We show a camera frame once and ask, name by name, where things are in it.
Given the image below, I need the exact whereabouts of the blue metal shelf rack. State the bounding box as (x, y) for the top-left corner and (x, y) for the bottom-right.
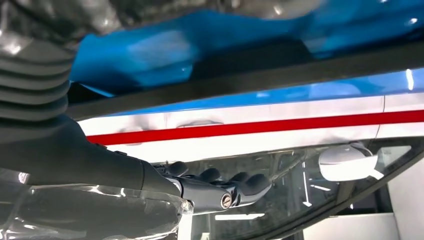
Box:
(68, 0), (424, 117)

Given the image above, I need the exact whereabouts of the white car with red stripe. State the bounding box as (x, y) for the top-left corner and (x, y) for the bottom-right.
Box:
(76, 92), (424, 240)

